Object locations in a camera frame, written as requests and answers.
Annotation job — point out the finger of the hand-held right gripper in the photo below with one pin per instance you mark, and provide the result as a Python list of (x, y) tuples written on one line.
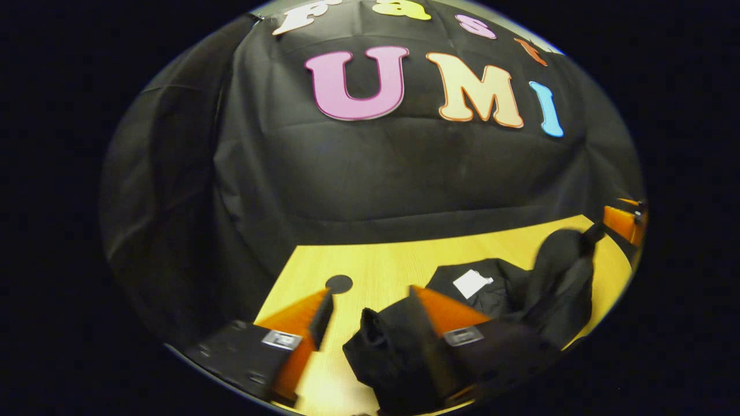
[(621, 222), (636, 204)]

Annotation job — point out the black shirt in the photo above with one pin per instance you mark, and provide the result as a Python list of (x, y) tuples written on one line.
[(520, 289)]

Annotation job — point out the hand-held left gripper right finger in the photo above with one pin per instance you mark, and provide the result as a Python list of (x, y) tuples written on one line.
[(428, 346)]

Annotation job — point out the small black clip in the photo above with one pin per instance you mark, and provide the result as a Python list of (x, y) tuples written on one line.
[(255, 16)]

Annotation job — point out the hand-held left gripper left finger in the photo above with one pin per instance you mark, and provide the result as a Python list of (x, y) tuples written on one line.
[(324, 312)]

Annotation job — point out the black backdrop cloth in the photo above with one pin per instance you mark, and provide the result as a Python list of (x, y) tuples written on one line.
[(376, 173)]

